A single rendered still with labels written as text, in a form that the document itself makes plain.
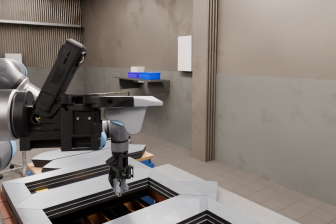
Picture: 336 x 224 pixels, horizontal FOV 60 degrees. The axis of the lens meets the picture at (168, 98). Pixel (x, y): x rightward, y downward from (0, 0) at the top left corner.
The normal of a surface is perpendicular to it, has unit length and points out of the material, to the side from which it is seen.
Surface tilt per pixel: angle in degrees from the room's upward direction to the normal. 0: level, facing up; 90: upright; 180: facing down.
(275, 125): 90
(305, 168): 90
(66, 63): 85
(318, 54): 90
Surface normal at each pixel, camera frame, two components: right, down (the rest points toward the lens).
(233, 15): -0.81, 0.08
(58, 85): 0.13, 0.04
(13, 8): 0.59, 0.11
